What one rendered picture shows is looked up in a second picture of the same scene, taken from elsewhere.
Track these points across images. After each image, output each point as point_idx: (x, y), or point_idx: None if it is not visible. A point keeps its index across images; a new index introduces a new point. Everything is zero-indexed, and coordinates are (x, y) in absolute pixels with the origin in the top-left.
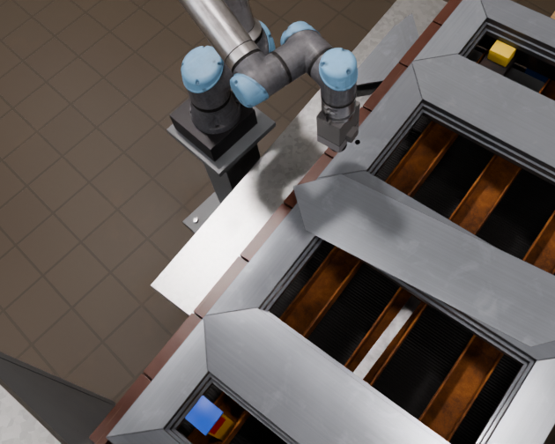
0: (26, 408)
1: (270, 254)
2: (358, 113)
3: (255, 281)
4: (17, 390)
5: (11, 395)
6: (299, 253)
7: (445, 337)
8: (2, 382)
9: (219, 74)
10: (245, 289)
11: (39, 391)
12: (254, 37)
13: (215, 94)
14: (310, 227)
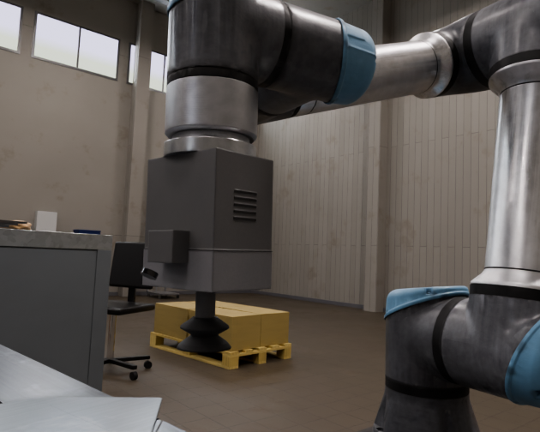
0: None
1: (28, 373)
2: (212, 201)
3: None
4: (31, 261)
5: (16, 229)
6: None
7: None
8: (38, 241)
9: (412, 300)
10: None
11: (42, 327)
12: (502, 279)
13: (393, 339)
14: (31, 400)
